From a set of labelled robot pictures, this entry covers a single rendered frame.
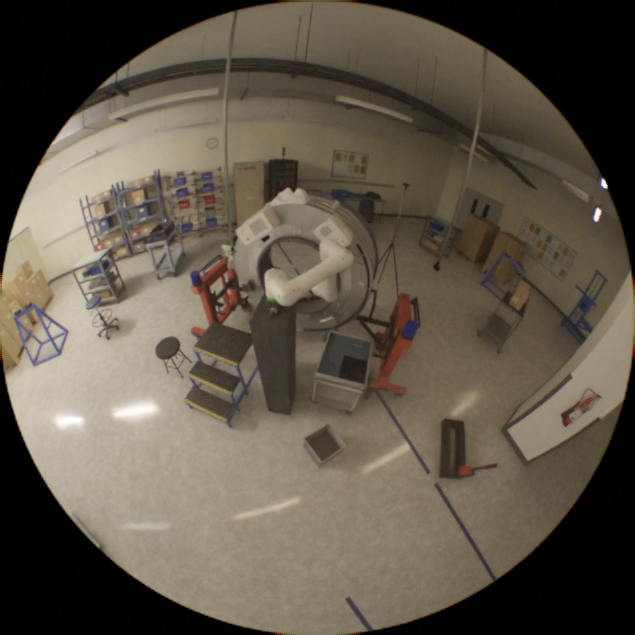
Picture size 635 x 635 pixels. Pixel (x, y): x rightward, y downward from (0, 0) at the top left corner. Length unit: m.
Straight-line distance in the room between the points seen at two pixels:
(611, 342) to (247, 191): 7.31
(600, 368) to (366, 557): 2.83
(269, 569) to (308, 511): 0.73
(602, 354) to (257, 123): 7.87
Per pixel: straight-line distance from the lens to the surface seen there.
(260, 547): 2.39
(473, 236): 7.81
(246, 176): 6.36
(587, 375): 2.89
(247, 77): 4.60
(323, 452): 2.38
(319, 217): 1.83
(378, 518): 2.44
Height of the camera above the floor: 2.31
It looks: 43 degrees down
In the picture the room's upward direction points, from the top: 6 degrees clockwise
